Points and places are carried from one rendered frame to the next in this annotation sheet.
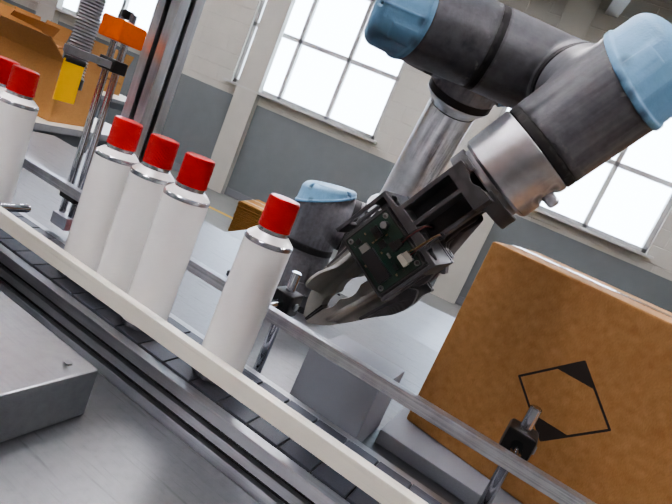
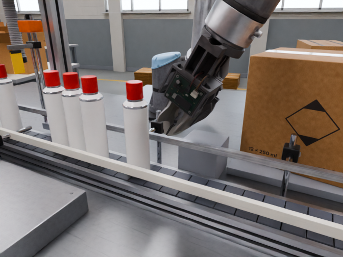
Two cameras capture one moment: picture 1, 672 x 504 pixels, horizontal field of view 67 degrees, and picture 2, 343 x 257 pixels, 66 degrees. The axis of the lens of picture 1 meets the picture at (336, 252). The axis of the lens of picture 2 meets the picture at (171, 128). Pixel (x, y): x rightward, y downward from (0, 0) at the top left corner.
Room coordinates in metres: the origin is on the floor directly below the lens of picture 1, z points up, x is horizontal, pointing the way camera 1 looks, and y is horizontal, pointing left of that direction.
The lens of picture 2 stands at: (0.00, -0.05, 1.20)
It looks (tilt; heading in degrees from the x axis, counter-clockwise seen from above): 22 degrees down; 5
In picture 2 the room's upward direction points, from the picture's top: straight up
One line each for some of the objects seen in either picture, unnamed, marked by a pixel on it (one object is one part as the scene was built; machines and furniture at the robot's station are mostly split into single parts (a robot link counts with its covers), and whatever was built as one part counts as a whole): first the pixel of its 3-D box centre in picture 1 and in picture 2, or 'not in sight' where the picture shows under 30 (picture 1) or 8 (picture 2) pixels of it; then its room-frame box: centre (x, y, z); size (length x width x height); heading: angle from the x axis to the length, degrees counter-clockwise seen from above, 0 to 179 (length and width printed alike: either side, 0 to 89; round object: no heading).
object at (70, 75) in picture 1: (69, 80); (17, 61); (0.67, 0.41, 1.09); 0.03 x 0.01 x 0.06; 157
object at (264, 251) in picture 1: (249, 289); (136, 129); (0.51, 0.07, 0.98); 0.05 x 0.05 x 0.20
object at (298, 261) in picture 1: (300, 261); (166, 97); (1.08, 0.06, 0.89); 0.15 x 0.15 x 0.10
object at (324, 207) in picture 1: (323, 213); (167, 69); (1.08, 0.06, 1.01); 0.13 x 0.12 x 0.14; 96
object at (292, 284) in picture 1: (264, 335); (154, 145); (0.58, 0.04, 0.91); 0.07 x 0.03 x 0.17; 157
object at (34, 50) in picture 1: (49, 68); (16, 48); (2.23, 1.46, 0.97); 0.51 x 0.42 x 0.37; 173
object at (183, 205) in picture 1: (170, 242); (94, 121); (0.55, 0.17, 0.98); 0.05 x 0.05 x 0.20
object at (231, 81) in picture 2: not in sight; (222, 80); (5.18, -0.60, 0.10); 0.64 x 0.52 x 0.20; 75
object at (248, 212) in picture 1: (271, 227); (154, 78); (4.94, 0.68, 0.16); 0.64 x 0.53 x 0.31; 83
